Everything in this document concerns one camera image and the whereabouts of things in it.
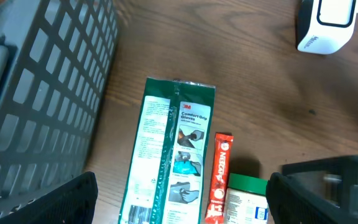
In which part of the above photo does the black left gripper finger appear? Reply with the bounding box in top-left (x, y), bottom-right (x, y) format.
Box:
top-left (0, 171), bottom-right (98, 224)

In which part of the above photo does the green white gloves package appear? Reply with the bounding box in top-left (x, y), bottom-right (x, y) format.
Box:
top-left (118, 78), bottom-right (216, 223)

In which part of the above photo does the red Nescafe stick sachet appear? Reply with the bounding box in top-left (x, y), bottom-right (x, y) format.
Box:
top-left (204, 133), bottom-right (234, 224)

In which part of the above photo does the grey plastic mesh basket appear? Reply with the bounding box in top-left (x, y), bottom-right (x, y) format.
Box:
top-left (0, 0), bottom-right (119, 218)

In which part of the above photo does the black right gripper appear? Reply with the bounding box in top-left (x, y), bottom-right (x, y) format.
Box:
top-left (266, 156), bottom-right (358, 224)

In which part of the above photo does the green lid white jar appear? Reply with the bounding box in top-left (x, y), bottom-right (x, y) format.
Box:
top-left (224, 173), bottom-right (269, 224)

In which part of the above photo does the white barcode scanner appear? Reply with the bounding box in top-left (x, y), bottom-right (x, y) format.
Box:
top-left (296, 0), bottom-right (357, 55)

